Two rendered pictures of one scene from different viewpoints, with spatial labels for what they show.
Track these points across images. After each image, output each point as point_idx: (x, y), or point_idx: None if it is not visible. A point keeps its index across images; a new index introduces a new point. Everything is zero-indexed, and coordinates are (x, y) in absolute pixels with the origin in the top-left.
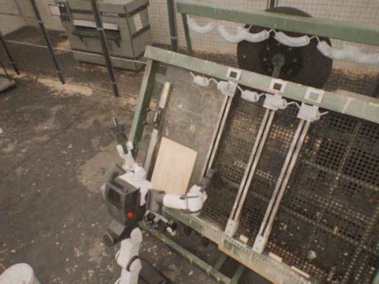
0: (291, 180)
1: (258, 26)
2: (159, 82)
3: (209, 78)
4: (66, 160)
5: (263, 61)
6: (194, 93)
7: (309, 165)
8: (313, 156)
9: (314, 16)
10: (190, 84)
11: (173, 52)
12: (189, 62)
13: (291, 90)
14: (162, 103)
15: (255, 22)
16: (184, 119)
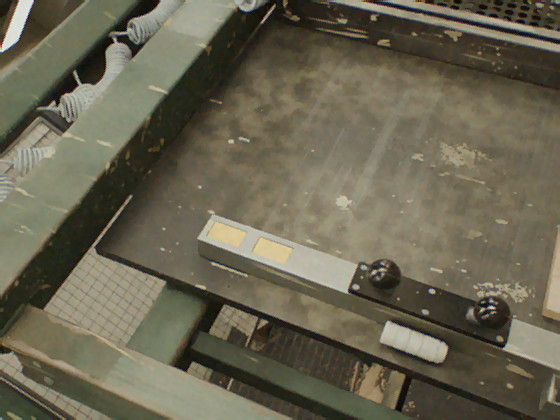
0: (497, 414)
1: (88, 53)
2: (179, 340)
3: (231, 82)
4: None
5: (184, 126)
6: (286, 137)
7: (437, 405)
8: (407, 412)
9: (61, 298)
10: (237, 150)
11: (64, 134)
12: (144, 76)
13: None
14: (329, 268)
15: (74, 49)
16: (414, 186)
